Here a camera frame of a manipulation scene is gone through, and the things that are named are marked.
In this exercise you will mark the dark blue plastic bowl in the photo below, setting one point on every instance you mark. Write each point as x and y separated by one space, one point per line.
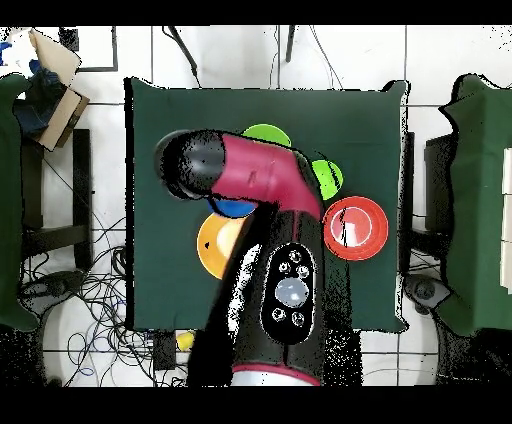
234 208

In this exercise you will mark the large orange plastic bowl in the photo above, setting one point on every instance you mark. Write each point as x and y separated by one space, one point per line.
212 248

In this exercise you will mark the large green plastic bowl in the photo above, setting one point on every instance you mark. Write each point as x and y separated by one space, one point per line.
268 132

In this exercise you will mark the yellow plastic cup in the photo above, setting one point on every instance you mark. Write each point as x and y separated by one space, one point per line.
184 340

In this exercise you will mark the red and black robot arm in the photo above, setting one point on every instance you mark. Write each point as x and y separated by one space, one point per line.
260 172

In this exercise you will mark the small green plastic bowl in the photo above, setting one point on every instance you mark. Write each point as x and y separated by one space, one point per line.
330 180

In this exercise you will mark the dark green table cloth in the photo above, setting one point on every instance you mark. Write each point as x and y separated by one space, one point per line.
180 280

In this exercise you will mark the large red plastic bowl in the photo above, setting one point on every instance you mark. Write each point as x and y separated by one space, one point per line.
360 228

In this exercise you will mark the black pole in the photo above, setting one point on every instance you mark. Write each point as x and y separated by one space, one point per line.
290 44

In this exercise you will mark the black chair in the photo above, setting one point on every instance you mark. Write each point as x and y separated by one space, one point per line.
440 184

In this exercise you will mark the grey chair base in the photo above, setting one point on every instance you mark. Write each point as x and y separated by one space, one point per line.
426 290

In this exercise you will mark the black chair base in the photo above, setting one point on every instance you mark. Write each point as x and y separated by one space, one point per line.
52 288

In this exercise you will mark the cardboard box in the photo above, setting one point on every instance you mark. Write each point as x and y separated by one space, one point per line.
60 116

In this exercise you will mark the green covered side table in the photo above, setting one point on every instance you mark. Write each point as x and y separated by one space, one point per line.
480 200
10 200

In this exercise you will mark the blue cloth bundle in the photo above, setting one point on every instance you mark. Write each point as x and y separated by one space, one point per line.
38 104

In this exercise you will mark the white boxes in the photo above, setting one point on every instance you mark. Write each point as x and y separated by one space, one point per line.
507 220

